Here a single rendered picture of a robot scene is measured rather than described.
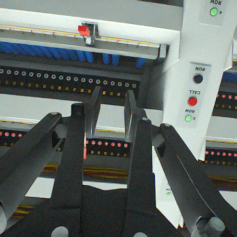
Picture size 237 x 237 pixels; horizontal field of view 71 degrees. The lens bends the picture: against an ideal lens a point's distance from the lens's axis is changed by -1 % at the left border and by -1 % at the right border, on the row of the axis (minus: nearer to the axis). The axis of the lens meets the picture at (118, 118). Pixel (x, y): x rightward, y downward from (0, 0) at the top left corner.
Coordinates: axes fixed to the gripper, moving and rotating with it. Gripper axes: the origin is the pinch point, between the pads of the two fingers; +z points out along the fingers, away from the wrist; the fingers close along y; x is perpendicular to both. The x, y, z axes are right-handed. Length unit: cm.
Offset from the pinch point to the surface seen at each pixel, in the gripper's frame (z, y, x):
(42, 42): 19.1, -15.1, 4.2
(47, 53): 25.1, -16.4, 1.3
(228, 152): 28, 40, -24
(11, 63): 30.2, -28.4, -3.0
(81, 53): 23.3, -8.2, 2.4
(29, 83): 28.0, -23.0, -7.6
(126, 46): 19.8, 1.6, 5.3
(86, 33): 10.3, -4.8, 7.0
